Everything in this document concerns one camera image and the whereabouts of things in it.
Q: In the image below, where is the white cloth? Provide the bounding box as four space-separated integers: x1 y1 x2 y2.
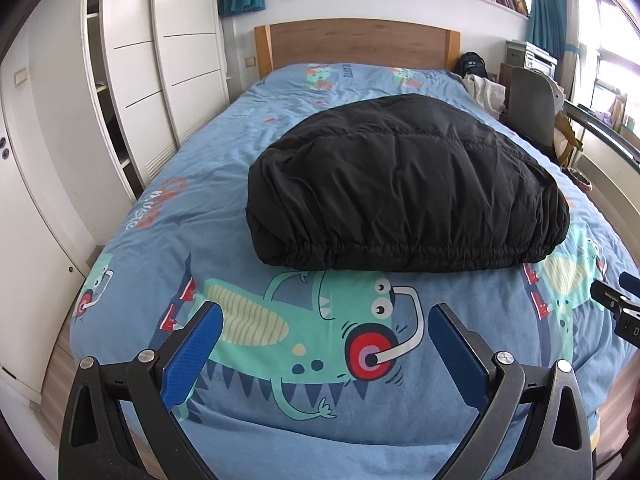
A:
462 75 507 113

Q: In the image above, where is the white cabinet door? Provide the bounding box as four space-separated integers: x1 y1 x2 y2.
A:
0 25 106 396

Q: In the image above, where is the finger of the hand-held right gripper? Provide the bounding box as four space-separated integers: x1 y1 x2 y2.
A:
590 272 640 316

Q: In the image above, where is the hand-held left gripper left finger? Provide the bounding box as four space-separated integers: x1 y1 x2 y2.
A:
59 301 224 480

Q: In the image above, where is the black backpack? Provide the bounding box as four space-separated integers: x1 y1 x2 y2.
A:
457 51 487 78

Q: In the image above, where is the mustard yellow jacket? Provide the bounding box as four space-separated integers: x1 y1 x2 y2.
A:
552 110 586 166

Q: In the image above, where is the wooden bed headboard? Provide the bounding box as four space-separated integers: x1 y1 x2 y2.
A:
254 19 461 81

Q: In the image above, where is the black puffer jacket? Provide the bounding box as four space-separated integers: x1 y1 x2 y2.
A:
245 92 571 273

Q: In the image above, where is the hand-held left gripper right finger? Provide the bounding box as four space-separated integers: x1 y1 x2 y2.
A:
427 302 598 480

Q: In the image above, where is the white printer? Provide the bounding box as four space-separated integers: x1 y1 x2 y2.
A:
505 40 558 77

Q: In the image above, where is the bed with blue monster duvet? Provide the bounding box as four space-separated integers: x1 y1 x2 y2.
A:
70 62 613 480

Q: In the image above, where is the grey chair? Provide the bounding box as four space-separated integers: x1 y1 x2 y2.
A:
507 66 563 153

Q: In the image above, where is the white wardrobe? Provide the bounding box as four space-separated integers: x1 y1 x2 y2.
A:
82 0 231 201

